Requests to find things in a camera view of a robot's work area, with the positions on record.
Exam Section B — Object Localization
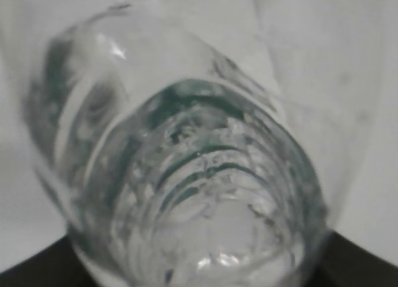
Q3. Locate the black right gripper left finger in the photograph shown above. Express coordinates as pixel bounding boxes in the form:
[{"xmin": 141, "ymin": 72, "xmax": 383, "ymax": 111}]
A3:
[{"xmin": 1, "ymin": 237, "xmax": 93, "ymax": 287}]

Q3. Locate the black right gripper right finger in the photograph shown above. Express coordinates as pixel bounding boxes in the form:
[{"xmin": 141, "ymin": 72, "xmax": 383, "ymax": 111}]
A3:
[{"xmin": 313, "ymin": 232, "xmax": 397, "ymax": 287}]

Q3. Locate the clear green-label water bottle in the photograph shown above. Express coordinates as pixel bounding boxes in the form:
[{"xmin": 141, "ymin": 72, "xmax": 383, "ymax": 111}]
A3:
[{"xmin": 24, "ymin": 6, "xmax": 328, "ymax": 286}]

